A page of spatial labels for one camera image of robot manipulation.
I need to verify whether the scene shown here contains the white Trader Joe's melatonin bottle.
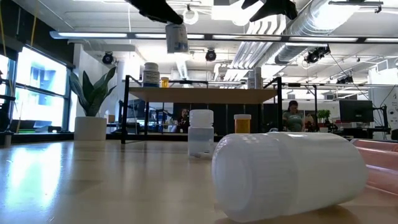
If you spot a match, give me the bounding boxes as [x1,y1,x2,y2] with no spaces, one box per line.
[165,22,189,54]
[142,62,160,88]

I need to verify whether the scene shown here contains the tall thin white labelled tube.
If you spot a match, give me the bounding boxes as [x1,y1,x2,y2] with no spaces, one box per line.
[254,67,263,90]

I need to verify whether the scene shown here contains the clear plastic bottle white cap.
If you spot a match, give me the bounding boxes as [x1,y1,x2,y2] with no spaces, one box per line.
[188,109,215,159]

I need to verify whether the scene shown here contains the plain white plastic bottle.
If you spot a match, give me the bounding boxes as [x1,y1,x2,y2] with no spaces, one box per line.
[211,131,369,223]

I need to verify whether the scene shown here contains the wooden shelf black metal legs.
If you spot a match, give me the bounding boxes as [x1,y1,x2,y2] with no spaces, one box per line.
[121,74,284,147]

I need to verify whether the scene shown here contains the black track light cluster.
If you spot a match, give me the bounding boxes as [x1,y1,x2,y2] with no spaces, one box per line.
[303,45,331,65]

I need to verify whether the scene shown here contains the long ceiling light bar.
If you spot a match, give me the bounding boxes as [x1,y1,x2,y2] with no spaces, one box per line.
[49,30,398,44]

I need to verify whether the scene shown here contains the green snake plant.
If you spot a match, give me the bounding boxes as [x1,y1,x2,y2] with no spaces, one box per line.
[68,66,118,118]

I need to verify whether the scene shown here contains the person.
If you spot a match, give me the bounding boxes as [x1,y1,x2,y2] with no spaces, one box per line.
[177,108,190,134]
[282,100,306,133]

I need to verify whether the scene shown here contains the small green office plant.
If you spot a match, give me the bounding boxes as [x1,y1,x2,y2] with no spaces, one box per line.
[316,108,332,124]

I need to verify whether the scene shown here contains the white plant pot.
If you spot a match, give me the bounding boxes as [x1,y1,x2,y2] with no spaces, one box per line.
[73,116,108,141]

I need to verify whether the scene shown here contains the large bright window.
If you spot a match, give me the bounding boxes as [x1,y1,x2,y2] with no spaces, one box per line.
[15,46,68,131]

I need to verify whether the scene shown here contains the black computer monitor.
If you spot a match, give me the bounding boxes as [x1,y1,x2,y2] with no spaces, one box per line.
[338,99,375,123]

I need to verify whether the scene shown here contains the black equipment stand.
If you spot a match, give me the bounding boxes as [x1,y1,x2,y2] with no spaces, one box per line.
[0,70,16,147]

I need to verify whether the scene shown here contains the silver ventilation duct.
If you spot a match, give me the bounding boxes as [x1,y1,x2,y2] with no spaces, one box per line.
[275,0,361,65]

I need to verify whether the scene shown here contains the white ring lamp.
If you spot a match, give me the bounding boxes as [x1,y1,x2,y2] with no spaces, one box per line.
[181,6,200,26]

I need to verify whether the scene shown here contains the yellow hanging cable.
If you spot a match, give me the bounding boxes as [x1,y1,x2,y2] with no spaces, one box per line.
[30,0,40,48]

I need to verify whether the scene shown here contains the black aluminium table frame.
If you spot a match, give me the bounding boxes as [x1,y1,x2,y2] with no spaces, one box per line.
[12,132,282,144]

